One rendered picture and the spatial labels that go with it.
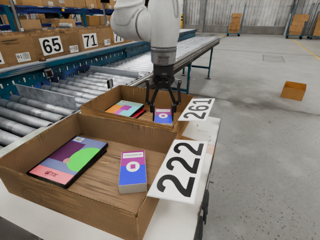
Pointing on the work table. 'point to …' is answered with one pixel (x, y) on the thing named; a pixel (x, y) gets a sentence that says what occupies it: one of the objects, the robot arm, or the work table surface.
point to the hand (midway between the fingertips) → (163, 113)
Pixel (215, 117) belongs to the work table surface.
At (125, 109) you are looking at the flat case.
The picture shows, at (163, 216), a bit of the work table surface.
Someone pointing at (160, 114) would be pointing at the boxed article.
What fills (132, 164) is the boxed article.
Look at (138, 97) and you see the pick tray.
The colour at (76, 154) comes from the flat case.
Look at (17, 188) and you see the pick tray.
